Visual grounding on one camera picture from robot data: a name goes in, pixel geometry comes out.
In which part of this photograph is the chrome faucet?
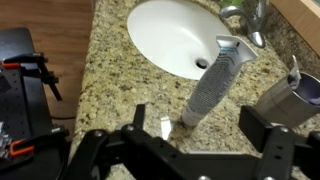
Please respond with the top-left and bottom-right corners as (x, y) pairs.
(218, 0), (268, 50)

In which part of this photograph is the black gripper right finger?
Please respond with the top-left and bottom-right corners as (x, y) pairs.
(237, 105), (296, 158)

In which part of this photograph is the white toothpaste tube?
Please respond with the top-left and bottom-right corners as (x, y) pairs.
(181, 34), (260, 128)

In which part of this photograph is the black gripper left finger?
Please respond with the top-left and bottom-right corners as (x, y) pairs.
(114, 103), (173, 141)

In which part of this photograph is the black robot cart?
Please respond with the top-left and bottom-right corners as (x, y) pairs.
(0, 27), (73, 180)

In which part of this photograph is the white oval sink basin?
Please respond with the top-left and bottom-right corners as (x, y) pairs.
(126, 0), (233, 81)

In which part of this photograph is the white and blue toothbrush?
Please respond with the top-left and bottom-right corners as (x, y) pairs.
(287, 54), (303, 90)

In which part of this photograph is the black clamp with orange tip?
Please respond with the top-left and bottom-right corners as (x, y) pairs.
(1, 51), (63, 102)
(7, 125), (70, 160)

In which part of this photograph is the grey metal cup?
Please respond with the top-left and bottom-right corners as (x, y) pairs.
(252, 71), (320, 130)

